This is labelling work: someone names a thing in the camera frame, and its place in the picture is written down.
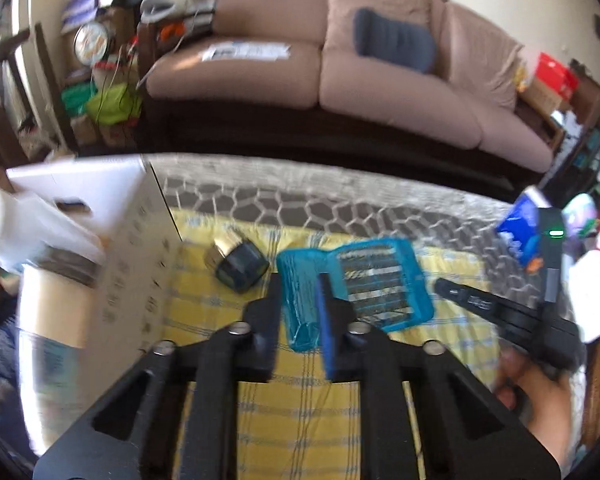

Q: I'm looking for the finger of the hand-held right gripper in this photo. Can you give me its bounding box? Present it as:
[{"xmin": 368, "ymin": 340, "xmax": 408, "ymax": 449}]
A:
[{"xmin": 434, "ymin": 279, "xmax": 506, "ymax": 323}]

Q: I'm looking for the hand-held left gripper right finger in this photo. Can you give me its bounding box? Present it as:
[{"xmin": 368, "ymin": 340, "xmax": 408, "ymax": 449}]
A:
[{"xmin": 316, "ymin": 272, "xmax": 563, "ymax": 480}]

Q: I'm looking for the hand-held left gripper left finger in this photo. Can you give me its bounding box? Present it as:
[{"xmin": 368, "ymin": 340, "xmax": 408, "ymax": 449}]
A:
[{"xmin": 32, "ymin": 272, "xmax": 283, "ymax": 480}]

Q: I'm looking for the teal plastic bit case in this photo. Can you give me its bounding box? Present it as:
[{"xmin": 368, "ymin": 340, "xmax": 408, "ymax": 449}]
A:
[{"xmin": 276, "ymin": 237, "xmax": 436, "ymax": 353}]

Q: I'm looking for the person's right hand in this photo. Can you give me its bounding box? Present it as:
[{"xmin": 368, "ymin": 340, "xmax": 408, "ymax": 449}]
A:
[{"xmin": 492, "ymin": 347, "xmax": 573, "ymax": 466}]

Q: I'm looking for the white tissue box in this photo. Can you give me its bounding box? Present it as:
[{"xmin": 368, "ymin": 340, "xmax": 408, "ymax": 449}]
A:
[{"xmin": 567, "ymin": 247, "xmax": 600, "ymax": 343}]

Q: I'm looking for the small dark jar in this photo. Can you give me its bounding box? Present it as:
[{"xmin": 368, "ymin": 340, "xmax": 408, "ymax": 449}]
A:
[{"xmin": 205, "ymin": 240, "xmax": 271, "ymax": 295}]

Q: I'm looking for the yellow plaid cloth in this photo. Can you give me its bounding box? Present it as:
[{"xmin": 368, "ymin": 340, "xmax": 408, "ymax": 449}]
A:
[{"xmin": 145, "ymin": 210, "xmax": 506, "ymax": 480}]

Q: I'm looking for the blue white tissue roll pack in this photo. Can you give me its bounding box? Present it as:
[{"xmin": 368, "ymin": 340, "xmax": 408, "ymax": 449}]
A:
[{"xmin": 497, "ymin": 187, "xmax": 551, "ymax": 267}]

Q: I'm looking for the teal white plastic container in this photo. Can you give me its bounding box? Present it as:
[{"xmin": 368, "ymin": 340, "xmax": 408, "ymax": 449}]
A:
[{"xmin": 560, "ymin": 192, "xmax": 600, "ymax": 248}]

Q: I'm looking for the white cardboard box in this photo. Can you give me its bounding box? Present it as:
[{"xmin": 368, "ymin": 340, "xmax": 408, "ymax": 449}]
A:
[{"xmin": 5, "ymin": 155, "xmax": 183, "ymax": 356}]

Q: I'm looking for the beige cylindrical container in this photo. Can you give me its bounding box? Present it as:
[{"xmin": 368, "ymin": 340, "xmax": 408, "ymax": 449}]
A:
[{"xmin": 17, "ymin": 255, "xmax": 148, "ymax": 453}]

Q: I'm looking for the brown cardboard box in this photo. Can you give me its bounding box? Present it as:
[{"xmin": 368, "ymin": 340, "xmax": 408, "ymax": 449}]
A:
[{"xmin": 520, "ymin": 77, "xmax": 563, "ymax": 112}]

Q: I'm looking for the dark wooden bookshelf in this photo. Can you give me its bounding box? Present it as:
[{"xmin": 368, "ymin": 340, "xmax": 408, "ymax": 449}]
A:
[{"xmin": 550, "ymin": 60, "xmax": 600, "ymax": 221}]

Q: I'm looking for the red box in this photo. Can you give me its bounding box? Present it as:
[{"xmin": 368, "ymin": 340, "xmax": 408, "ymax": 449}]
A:
[{"xmin": 535, "ymin": 52, "xmax": 579, "ymax": 102}]

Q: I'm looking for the white plastic bag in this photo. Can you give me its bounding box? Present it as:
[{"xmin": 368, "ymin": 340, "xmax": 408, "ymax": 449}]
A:
[{"xmin": 0, "ymin": 184, "xmax": 108, "ymax": 273}]

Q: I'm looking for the beige sofa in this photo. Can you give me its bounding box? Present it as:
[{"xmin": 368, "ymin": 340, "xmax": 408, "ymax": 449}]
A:
[{"xmin": 142, "ymin": 0, "xmax": 566, "ymax": 173}]

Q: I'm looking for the blue-grey cushion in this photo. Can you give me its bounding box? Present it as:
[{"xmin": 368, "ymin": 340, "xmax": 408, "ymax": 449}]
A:
[{"xmin": 352, "ymin": 7, "xmax": 437, "ymax": 75}]

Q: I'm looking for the lime green bag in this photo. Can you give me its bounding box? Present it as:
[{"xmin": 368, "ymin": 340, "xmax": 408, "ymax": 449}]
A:
[{"xmin": 85, "ymin": 82, "xmax": 143, "ymax": 127}]

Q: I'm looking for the white printed paper sheet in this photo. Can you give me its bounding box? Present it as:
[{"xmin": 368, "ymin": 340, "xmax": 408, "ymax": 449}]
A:
[{"xmin": 202, "ymin": 42, "xmax": 291, "ymax": 62}]

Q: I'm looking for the green plastic bag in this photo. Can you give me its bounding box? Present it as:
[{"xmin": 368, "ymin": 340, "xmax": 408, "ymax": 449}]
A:
[{"xmin": 61, "ymin": 84, "xmax": 98, "ymax": 116}]

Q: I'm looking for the dark wooden chair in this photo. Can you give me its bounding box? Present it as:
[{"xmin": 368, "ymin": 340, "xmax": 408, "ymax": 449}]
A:
[{"xmin": 0, "ymin": 22, "xmax": 78, "ymax": 161}]

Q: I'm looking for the round printed tin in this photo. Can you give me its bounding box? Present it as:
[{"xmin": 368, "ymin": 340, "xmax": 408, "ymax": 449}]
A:
[{"xmin": 74, "ymin": 22, "xmax": 111, "ymax": 66}]

